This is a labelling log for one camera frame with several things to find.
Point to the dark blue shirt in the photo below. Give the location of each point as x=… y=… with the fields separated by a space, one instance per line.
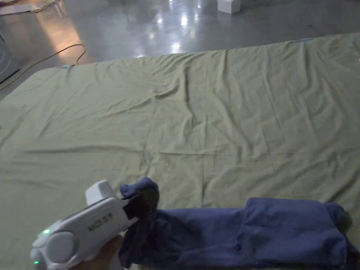
x=225 y=236

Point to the person's left hand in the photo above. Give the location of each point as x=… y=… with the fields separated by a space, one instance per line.
x=98 y=257

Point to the bed with pale green sheet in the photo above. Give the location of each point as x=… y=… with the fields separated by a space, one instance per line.
x=197 y=112

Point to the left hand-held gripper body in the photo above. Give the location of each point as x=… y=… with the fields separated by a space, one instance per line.
x=84 y=227

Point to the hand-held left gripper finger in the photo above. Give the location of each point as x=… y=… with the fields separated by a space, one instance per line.
x=140 y=206

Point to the white box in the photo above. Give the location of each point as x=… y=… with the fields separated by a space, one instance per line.
x=228 y=5

